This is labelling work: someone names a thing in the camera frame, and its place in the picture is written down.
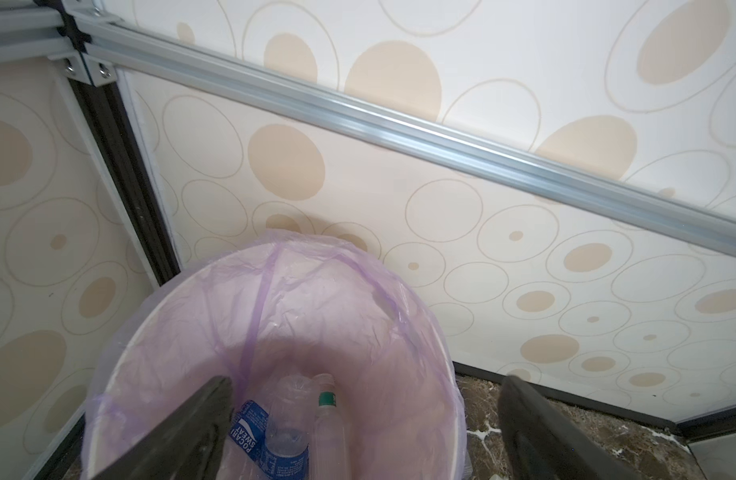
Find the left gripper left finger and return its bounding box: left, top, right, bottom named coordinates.
left=96, top=376, right=233, bottom=479

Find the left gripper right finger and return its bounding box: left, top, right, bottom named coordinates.
left=497, top=376, right=639, bottom=479

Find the Pocari Sweat bottle white cap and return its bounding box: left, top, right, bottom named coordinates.
left=229, top=374, right=315, bottom=479

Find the white plastic waste bin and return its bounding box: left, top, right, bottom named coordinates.
left=85, top=251, right=469, bottom=480

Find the pink bin liner bag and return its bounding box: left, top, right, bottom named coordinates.
left=79, top=230, right=469, bottom=480

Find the square clear bottle green band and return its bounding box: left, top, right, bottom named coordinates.
left=310, top=373, right=352, bottom=480

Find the black frame post left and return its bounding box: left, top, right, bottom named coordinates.
left=35, top=1, right=180, bottom=286

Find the horizontal aluminium rail back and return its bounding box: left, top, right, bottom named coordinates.
left=64, top=1, right=736, bottom=258

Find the aluminium rail left wall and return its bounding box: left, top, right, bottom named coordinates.
left=0, top=6, right=74, bottom=64

